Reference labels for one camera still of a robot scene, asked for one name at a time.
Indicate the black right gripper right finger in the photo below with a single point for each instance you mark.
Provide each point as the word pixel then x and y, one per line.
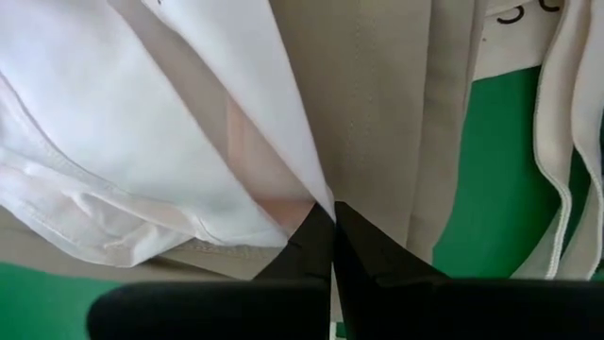
pixel 424 311

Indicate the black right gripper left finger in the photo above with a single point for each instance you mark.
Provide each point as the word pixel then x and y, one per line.
pixel 236 311

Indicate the beige shorts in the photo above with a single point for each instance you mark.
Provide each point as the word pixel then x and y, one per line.
pixel 377 118

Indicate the white garment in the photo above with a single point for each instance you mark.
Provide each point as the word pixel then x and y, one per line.
pixel 118 141

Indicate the green table mat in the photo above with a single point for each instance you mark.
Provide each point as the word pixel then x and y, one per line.
pixel 495 189

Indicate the cream tote bag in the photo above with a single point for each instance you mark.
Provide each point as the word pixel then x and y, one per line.
pixel 549 118

